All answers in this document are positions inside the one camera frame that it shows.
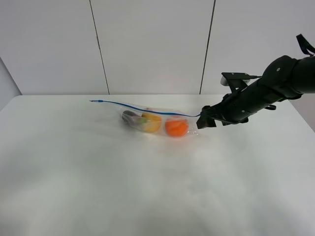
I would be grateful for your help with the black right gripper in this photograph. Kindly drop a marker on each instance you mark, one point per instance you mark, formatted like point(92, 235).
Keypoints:
point(233, 109)

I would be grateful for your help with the clear blue-zip file bag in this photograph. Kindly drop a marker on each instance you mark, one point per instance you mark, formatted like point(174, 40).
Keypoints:
point(165, 114)

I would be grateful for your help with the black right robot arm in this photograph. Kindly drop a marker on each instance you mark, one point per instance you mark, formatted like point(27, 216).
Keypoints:
point(284, 79)

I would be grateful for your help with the orange toy orange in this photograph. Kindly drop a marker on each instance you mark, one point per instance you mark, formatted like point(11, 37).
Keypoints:
point(176, 127)

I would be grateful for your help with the yellow toy pear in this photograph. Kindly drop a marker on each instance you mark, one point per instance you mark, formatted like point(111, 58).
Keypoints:
point(151, 122)

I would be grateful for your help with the purple toy eggplant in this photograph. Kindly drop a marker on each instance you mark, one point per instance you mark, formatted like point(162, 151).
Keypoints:
point(132, 119)

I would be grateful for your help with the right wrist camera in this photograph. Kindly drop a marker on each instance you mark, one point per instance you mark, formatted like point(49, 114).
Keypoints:
point(235, 80)

